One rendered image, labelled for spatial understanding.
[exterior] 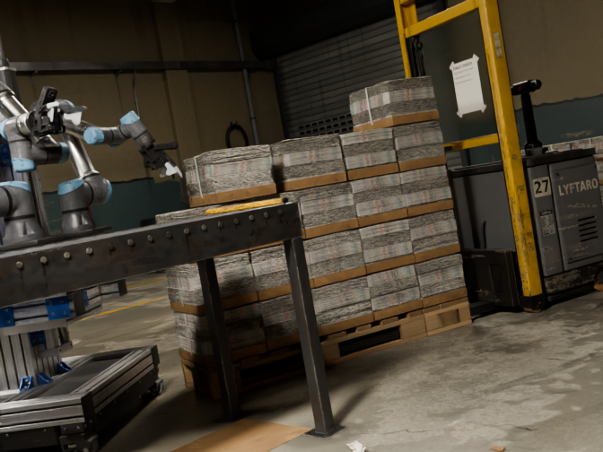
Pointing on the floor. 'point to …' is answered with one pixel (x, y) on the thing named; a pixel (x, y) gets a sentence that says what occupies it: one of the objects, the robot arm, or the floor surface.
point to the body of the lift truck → (541, 215)
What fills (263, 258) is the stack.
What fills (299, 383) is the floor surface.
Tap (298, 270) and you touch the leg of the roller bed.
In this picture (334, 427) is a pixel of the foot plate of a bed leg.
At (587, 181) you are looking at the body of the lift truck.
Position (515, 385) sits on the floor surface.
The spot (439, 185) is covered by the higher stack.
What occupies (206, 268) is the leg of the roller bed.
